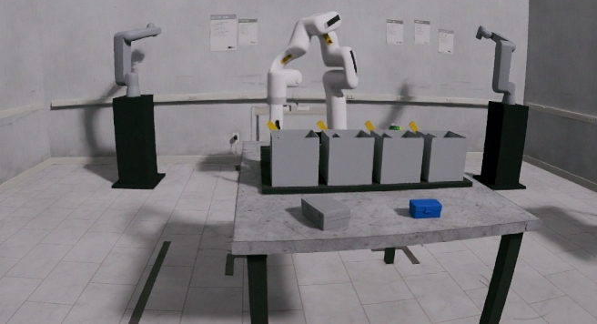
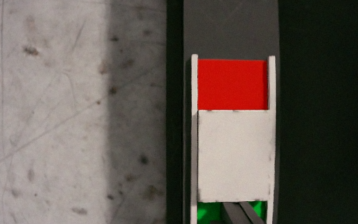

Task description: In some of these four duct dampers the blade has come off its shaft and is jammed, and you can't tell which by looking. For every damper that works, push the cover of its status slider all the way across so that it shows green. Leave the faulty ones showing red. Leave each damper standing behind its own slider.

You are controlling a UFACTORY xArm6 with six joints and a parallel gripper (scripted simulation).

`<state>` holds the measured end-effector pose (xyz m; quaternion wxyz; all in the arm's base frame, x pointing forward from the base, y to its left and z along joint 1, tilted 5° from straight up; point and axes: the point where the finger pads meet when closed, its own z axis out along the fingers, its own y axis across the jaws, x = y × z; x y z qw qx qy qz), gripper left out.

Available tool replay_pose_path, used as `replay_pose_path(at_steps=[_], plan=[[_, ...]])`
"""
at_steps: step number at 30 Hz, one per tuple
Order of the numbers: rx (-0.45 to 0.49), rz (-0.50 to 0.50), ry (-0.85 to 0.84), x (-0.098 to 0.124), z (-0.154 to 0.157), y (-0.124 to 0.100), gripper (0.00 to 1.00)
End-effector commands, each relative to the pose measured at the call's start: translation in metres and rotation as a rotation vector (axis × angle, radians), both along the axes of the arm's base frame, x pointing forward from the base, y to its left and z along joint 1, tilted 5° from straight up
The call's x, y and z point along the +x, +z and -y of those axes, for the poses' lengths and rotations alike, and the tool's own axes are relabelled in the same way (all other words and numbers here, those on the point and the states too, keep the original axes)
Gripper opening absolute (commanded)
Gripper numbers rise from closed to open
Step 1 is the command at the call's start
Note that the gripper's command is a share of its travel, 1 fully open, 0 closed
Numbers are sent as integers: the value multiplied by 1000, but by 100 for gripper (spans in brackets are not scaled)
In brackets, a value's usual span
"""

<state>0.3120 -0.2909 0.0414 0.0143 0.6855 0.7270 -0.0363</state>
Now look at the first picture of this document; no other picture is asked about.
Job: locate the blue plastic box with latch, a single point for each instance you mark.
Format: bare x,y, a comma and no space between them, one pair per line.
425,208

